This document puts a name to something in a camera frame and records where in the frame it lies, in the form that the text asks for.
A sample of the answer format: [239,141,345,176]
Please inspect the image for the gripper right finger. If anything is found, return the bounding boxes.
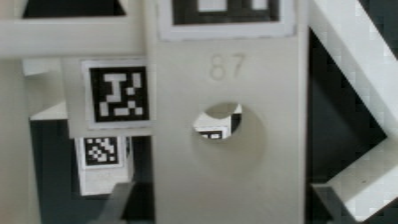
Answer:
[312,184,361,224]

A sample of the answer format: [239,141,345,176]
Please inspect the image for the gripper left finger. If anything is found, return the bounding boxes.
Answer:
[95,181,157,224]

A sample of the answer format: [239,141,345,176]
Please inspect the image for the white chair leg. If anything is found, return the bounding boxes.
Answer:
[75,136,136,196]
[63,56,153,137]

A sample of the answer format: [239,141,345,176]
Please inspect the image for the white chair back frame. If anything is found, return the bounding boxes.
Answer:
[0,0,398,224]

